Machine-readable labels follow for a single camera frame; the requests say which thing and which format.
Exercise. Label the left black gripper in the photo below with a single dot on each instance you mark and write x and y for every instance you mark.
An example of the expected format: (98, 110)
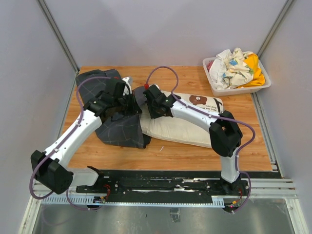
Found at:
(135, 109)

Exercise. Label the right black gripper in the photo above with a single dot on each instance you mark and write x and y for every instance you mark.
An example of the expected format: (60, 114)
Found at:
(153, 115)

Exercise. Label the dark grey checked pillowcase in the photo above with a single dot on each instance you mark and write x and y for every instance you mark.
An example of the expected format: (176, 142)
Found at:
(119, 130)

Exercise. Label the cream pillow with bear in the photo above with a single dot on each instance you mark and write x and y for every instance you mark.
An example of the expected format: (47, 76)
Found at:
(178, 130)

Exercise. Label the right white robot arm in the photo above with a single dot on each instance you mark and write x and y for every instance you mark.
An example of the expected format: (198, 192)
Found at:
(225, 134)

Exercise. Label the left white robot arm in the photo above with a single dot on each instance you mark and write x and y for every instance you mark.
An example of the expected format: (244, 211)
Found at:
(50, 167)

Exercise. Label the crumpled patterned white cloth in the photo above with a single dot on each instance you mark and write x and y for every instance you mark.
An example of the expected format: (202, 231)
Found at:
(232, 69)

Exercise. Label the yellow cloth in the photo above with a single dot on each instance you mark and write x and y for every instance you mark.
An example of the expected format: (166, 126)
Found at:
(258, 78)

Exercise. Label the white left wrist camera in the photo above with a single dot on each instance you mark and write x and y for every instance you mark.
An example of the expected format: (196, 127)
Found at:
(127, 89)

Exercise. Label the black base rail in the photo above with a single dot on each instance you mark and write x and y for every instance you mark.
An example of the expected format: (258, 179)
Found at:
(160, 184)

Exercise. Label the white slotted cable duct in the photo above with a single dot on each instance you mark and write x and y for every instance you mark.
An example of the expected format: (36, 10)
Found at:
(189, 201)

